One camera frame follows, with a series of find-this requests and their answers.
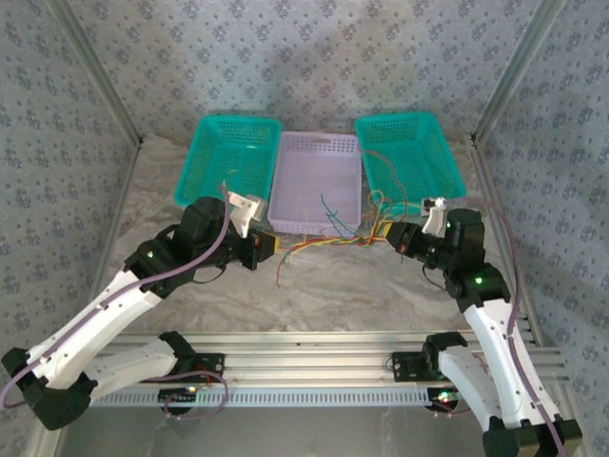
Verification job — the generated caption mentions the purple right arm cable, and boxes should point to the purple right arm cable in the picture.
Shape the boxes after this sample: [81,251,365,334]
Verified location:
[435,197,570,457]

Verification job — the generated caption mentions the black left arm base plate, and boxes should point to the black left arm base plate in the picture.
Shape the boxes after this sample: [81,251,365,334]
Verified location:
[187,351,226,383]

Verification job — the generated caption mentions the lavender perforated plastic basket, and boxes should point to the lavender perforated plastic basket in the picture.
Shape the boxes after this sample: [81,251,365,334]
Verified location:
[266,131,363,237]

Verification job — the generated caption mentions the black controller board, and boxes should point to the black controller board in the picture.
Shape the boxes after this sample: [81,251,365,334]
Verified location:
[429,387,466,414]
[158,387,200,414]

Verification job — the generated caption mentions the white slotted cable duct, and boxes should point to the white slotted cable duct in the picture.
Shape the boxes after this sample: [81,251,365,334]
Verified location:
[89,387,432,409]

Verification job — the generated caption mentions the aluminium frame post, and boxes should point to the aluminium frame post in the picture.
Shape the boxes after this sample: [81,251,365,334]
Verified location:
[47,0,146,147]
[469,0,568,147]

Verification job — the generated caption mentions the thin yellow cable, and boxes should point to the thin yellow cable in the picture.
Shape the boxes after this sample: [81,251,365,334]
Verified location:
[280,237,389,253]

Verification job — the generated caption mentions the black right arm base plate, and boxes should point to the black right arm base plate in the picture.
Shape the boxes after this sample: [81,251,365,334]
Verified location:
[390,350,446,383]

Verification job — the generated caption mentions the aluminium mounting rail beam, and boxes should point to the aluminium mounting rail beam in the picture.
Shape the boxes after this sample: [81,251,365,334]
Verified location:
[89,330,571,387]

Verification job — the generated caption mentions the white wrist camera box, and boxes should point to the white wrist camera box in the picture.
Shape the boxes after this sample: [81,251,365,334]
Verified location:
[421,195,452,237]
[226,189,268,239]

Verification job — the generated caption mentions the teal perforated plastic basket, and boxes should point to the teal perforated plastic basket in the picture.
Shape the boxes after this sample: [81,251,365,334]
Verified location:
[171,113,284,210]
[354,110,468,204]

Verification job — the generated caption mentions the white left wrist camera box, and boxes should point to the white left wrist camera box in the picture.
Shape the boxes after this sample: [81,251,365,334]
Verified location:
[226,189,268,239]

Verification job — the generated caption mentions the thin green cable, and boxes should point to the thin green cable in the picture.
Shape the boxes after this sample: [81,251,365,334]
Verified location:
[320,192,363,248]
[283,237,382,266]

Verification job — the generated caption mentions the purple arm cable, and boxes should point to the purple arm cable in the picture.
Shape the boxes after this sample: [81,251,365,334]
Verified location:
[435,197,570,457]
[0,183,230,421]

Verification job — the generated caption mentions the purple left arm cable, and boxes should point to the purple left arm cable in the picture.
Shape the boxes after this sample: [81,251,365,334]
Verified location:
[0,183,230,421]

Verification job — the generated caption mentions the bundle of coloured wires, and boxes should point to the bundle of coloured wires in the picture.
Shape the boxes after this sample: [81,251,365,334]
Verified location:
[363,189,408,239]

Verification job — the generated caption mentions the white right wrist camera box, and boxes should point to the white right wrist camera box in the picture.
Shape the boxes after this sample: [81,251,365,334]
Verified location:
[421,195,452,237]

